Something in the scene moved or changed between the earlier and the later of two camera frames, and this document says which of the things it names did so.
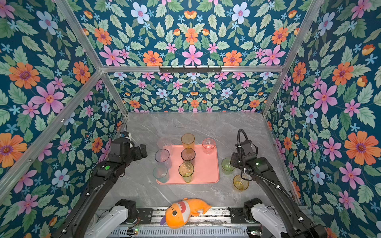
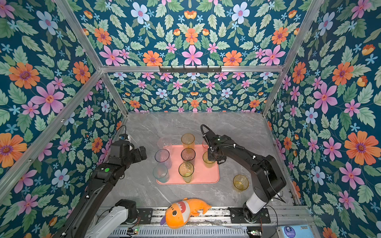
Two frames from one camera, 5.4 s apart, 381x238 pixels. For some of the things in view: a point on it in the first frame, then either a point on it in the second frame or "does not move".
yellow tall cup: x=188 y=140 does not move
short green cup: x=227 y=168 -> x=208 y=163
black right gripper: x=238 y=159 -> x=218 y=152
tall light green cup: x=186 y=169 does not move
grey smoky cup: x=188 y=154 does not move
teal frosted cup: x=160 y=173 does not move
